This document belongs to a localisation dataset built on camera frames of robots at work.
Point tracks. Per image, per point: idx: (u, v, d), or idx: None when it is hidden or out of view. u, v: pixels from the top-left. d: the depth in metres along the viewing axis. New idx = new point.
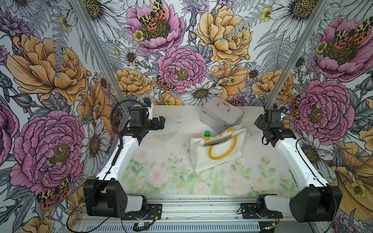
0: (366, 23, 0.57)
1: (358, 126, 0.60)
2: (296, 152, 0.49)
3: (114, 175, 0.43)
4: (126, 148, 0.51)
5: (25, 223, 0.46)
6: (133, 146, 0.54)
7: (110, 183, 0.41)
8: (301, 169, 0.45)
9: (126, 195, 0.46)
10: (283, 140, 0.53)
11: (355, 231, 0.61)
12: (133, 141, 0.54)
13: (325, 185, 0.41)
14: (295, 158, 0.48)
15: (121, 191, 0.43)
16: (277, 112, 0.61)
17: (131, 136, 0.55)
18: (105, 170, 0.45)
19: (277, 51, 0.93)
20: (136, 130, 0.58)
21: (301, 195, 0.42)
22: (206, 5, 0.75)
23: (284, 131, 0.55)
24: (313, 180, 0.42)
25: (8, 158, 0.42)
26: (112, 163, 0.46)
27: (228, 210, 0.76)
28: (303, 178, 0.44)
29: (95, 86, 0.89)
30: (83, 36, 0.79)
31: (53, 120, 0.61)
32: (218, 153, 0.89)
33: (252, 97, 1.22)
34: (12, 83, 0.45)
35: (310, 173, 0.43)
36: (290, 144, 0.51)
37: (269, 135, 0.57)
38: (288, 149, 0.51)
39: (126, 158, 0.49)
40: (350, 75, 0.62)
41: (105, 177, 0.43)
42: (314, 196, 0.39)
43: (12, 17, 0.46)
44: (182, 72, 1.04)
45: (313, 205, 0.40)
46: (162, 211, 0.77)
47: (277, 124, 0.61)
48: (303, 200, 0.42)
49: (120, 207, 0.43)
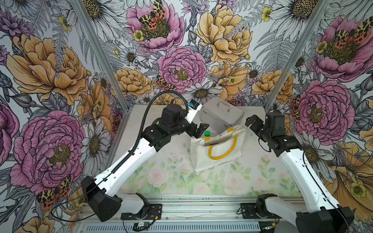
0: (366, 23, 0.57)
1: (358, 126, 0.60)
2: (304, 168, 0.45)
3: (107, 186, 0.40)
4: (136, 156, 0.45)
5: (25, 223, 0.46)
6: (145, 156, 0.48)
7: (99, 195, 0.38)
8: (311, 188, 0.42)
9: (118, 203, 0.45)
10: (290, 152, 0.49)
11: (355, 231, 0.61)
12: (148, 149, 0.47)
13: (336, 206, 0.39)
14: (303, 174, 0.44)
15: (111, 201, 0.41)
16: (280, 117, 0.55)
17: (148, 141, 0.48)
18: (105, 174, 0.42)
19: (277, 51, 0.93)
20: (158, 135, 0.49)
21: (311, 218, 0.40)
22: (206, 5, 0.75)
23: (290, 139, 0.52)
24: (324, 202, 0.39)
25: (8, 158, 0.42)
26: (114, 170, 0.43)
27: (228, 209, 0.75)
28: (313, 199, 0.41)
29: (95, 86, 0.89)
30: (83, 36, 0.79)
31: (53, 121, 0.61)
32: (218, 153, 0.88)
33: (252, 97, 1.22)
34: (12, 83, 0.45)
35: (319, 193, 0.41)
36: (296, 158, 0.47)
37: (274, 144, 0.52)
38: (294, 163, 0.47)
39: (130, 168, 0.45)
40: (350, 75, 0.62)
41: (100, 183, 0.41)
42: (326, 220, 0.37)
43: (12, 17, 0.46)
44: (182, 72, 1.04)
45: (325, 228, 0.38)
46: (162, 210, 0.77)
47: (279, 130, 0.57)
48: (313, 223, 0.39)
49: (107, 213, 0.42)
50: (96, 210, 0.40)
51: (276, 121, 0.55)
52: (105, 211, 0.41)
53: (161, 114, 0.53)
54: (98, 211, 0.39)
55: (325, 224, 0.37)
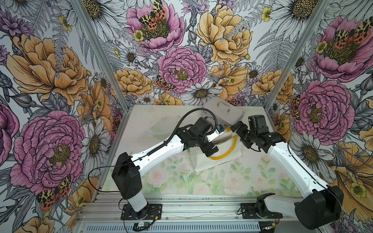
0: (366, 23, 0.57)
1: (358, 126, 0.60)
2: (290, 157, 0.49)
3: (141, 165, 0.45)
4: (169, 147, 0.51)
5: (25, 223, 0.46)
6: (175, 150, 0.54)
7: (133, 170, 0.43)
8: (300, 174, 0.45)
9: (140, 186, 0.48)
10: (275, 145, 0.52)
11: (355, 231, 0.61)
12: (179, 145, 0.53)
13: (326, 187, 0.41)
14: (291, 162, 0.48)
15: (139, 180, 0.45)
16: (261, 117, 0.61)
17: (180, 139, 0.54)
18: (141, 154, 0.47)
19: (277, 51, 0.93)
20: (189, 136, 0.55)
21: (305, 204, 0.42)
22: (206, 5, 0.75)
23: (274, 135, 0.56)
24: (314, 184, 0.42)
25: (8, 158, 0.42)
26: (148, 154, 0.48)
27: (228, 209, 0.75)
28: (304, 185, 0.43)
29: (95, 86, 0.89)
30: (83, 36, 0.79)
31: (53, 120, 0.61)
32: (217, 154, 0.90)
33: (252, 97, 1.22)
34: (12, 83, 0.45)
35: (309, 177, 0.43)
36: (282, 149, 0.51)
37: (261, 141, 0.56)
38: (281, 154, 0.51)
39: (161, 157, 0.50)
40: (350, 75, 0.62)
41: (135, 160, 0.46)
42: (320, 202, 0.39)
43: (12, 17, 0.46)
44: (182, 72, 1.04)
45: (320, 210, 0.39)
46: (162, 210, 0.77)
47: (263, 129, 0.61)
48: (310, 208, 0.41)
49: (130, 192, 0.46)
50: (125, 185, 0.44)
51: (258, 122, 0.61)
52: (131, 188, 0.45)
53: (196, 121, 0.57)
54: (127, 186, 0.43)
55: (320, 207, 0.39)
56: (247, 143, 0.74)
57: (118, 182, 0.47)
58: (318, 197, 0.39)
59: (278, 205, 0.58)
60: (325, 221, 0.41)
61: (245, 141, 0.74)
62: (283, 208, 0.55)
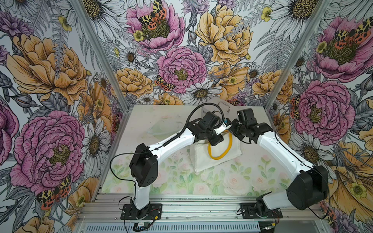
0: (366, 23, 0.57)
1: (357, 126, 0.60)
2: (278, 143, 0.52)
3: (158, 154, 0.49)
4: (181, 139, 0.55)
5: (25, 223, 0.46)
6: (187, 141, 0.58)
7: (152, 158, 0.47)
8: (287, 158, 0.48)
9: (157, 175, 0.52)
10: (264, 134, 0.55)
11: (355, 231, 0.61)
12: (191, 137, 0.57)
13: (312, 167, 0.44)
14: (279, 149, 0.50)
15: (157, 169, 0.49)
16: (248, 110, 0.64)
17: (192, 131, 0.58)
18: (156, 145, 0.51)
19: (277, 51, 0.93)
20: (198, 129, 0.59)
21: (295, 184, 0.44)
22: (206, 5, 0.75)
23: (262, 126, 0.59)
24: (301, 166, 0.44)
25: (8, 158, 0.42)
26: (164, 144, 0.52)
27: (228, 209, 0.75)
28: (292, 167, 0.46)
29: (95, 86, 0.89)
30: (83, 36, 0.79)
31: (53, 120, 0.61)
32: (217, 154, 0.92)
33: (252, 97, 1.22)
34: (12, 83, 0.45)
35: (296, 160, 0.46)
36: (270, 137, 0.54)
37: (249, 133, 0.60)
38: (269, 142, 0.54)
39: (176, 147, 0.54)
40: (350, 75, 0.62)
41: (152, 150, 0.49)
42: (308, 182, 0.41)
43: (12, 17, 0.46)
44: (182, 72, 1.04)
45: (308, 190, 0.42)
46: (162, 210, 0.77)
47: (252, 121, 0.65)
48: (298, 189, 0.44)
49: (147, 181, 0.50)
50: (143, 174, 0.48)
51: (245, 114, 0.64)
52: (149, 176, 0.49)
53: (205, 114, 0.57)
54: (145, 174, 0.47)
55: (308, 187, 0.42)
56: (239, 137, 0.77)
57: (136, 171, 0.51)
58: (306, 176, 0.41)
59: (274, 199, 0.60)
60: (314, 201, 0.44)
61: (237, 135, 0.77)
62: (279, 200, 0.57)
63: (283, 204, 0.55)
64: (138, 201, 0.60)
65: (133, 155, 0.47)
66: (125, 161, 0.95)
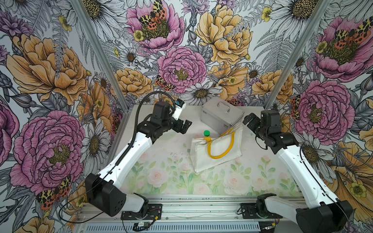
0: (366, 23, 0.57)
1: (357, 126, 0.60)
2: (301, 164, 0.45)
3: (113, 177, 0.42)
4: (136, 147, 0.48)
5: (25, 223, 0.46)
6: (144, 146, 0.51)
7: (108, 186, 0.40)
8: (309, 184, 0.42)
9: (125, 196, 0.46)
10: (286, 148, 0.49)
11: (355, 231, 0.61)
12: (146, 140, 0.50)
13: (334, 200, 0.39)
14: (301, 170, 0.45)
15: (120, 191, 0.43)
16: (275, 115, 0.56)
17: (145, 133, 0.52)
18: (109, 168, 0.43)
19: (277, 51, 0.93)
20: (153, 127, 0.53)
21: (309, 213, 0.41)
22: (206, 5, 0.75)
23: (286, 136, 0.52)
24: (323, 197, 0.39)
25: (8, 158, 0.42)
26: (116, 163, 0.44)
27: (228, 209, 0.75)
28: (312, 195, 0.41)
29: (95, 86, 0.89)
30: (83, 36, 0.79)
31: (53, 120, 0.61)
32: (218, 153, 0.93)
33: (252, 97, 1.22)
34: (12, 83, 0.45)
35: (318, 188, 0.41)
36: (294, 154, 0.48)
37: (270, 142, 0.53)
38: (292, 160, 0.47)
39: (132, 159, 0.47)
40: (350, 75, 0.62)
41: (105, 177, 0.42)
42: (326, 216, 0.37)
43: (12, 17, 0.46)
44: (182, 72, 1.04)
45: (325, 224, 0.38)
46: (162, 210, 0.77)
47: (275, 128, 0.57)
48: (313, 219, 0.40)
49: (116, 208, 0.44)
50: (105, 205, 0.41)
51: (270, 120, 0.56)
52: (113, 204, 0.42)
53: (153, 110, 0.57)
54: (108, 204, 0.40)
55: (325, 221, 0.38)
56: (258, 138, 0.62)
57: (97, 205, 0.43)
58: (325, 210, 0.37)
59: (279, 206, 0.58)
60: None
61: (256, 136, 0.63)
62: (283, 209, 0.55)
63: (286, 215, 0.54)
64: (132, 209, 0.60)
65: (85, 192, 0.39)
66: None
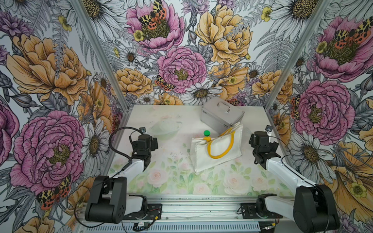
0: (366, 23, 0.57)
1: (358, 126, 0.60)
2: (282, 166, 0.55)
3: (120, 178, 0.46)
4: (134, 165, 0.58)
5: (25, 223, 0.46)
6: (140, 166, 0.61)
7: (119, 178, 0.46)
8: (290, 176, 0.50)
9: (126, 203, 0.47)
10: (270, 159, 0.60)
11: (355, 231, 0.61)
12: (141, 161, 0.63)
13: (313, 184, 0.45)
14: (283, 169, 0.53)
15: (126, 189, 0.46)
16: (265, 137, 0.67)
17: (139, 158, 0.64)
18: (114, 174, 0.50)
19: (277, 51, 0.93)
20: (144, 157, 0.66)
21: (297, 201, 0.44)
22: (206, 5, 0.75)
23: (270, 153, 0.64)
24: (302, 182, 0.46)
25: (8, 158, 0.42)
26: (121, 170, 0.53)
27: (228, 209, 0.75)
28: (294, 183, 0.48)
29: (95, 86, 0.89)
30: (83, 36, 0.79)
31: (52, 120, 0.61)
32: (217, 153, 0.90)
33: (252, 97, 1.22)
34: (12, 83, 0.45)
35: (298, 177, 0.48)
36: (277, 160, 0.58)
37: (259, 159, 0.65)
38: (275, 165, 0.57)
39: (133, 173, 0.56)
40: (350, 75, 0.62)
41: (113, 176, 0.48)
42: (307, 196, 0.42)
43: (12, 17, 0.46)
44: (182, 72, 1.04)
45: (309, 206, 0.41)
46: (162, 210, 0.77)
47: (264, 147, 0.69)
48: (300, 204, 0.43)
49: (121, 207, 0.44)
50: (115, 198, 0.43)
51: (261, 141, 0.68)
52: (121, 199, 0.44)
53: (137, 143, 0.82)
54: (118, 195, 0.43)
55: (308, 201, 0.42)
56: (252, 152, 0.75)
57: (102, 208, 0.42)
58: (305, 191, 0.42)
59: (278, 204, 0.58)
60: (321, 225, 0.41)
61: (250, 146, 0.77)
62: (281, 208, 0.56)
63: (285, 214, 0.54)
64: (134, 210, 0.60)
65: (92, 193, 0.43)
66: (125, 162, 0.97)
